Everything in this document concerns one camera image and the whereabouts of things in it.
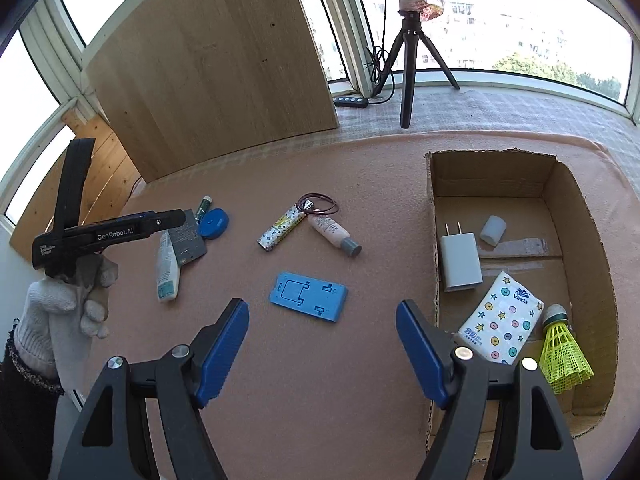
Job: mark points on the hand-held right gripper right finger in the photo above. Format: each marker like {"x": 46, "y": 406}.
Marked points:
{"x": 422, "y": 355}

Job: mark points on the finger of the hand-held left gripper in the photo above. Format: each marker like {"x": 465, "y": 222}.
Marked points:
{"x": 162, "y": 221}

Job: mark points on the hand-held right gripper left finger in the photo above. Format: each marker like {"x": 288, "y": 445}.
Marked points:
{"x": 220, "y": 355}

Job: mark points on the dark grey box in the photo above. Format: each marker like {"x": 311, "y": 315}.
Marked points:
{"x": 187, "y": 240}

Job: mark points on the small green tube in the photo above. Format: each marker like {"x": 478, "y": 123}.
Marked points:
{"x": 204, "y": 207}

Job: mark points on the white lotion bottle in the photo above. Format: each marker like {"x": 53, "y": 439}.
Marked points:
{"x": 167, "y": 275}

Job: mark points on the star print tissue packet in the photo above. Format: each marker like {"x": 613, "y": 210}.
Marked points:
{"x": 500, "y": 317}

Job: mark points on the white charger plug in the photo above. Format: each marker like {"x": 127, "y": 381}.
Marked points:
{"x": 460, "y": 262}

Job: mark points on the blue phone stand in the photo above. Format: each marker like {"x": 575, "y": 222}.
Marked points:
{"x": 305, "y": 300}

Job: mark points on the patterned lighter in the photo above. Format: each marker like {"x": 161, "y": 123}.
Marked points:
{"x": 280, "y": 227}

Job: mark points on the yellow plastic shuttlecock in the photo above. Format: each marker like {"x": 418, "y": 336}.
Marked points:
{"x": 562, "y": 355}

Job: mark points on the small white cap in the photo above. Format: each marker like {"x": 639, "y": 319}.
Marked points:
{"x": 492, "y": 230}

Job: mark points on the cardboard box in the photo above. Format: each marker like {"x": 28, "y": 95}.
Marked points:
{"x": 500, "y": 185}

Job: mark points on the person's left forearm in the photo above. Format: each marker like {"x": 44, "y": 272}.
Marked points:
{"x": 25, "y": 425}

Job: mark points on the person's left hand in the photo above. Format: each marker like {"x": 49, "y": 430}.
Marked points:
{"x": 50, "y": 310}

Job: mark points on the blue round tape measure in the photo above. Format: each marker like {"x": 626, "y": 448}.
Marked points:
{"x": 215, "y": 222}

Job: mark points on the pine wood panel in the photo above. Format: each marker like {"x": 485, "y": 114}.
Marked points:
{"x": 107, "y": 170}

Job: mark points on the pink bottle with grey cap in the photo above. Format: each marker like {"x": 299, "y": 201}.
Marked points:
{"x": 330, "y": 230}

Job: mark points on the large light wooden board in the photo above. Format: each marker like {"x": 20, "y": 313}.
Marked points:
{"x": 210, "y": 60}

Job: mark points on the white checked mat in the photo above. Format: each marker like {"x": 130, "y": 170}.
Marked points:
{"x": 525, "y": 110}

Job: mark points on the black tripod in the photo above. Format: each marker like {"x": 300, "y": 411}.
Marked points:
{"x": 407, "y": 85}

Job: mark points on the red patterned wrapper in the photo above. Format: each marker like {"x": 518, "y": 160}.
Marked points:
{"x": 425, "y": 10}

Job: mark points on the white window frame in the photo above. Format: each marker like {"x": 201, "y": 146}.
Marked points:
{"x": 345, "y": 20}

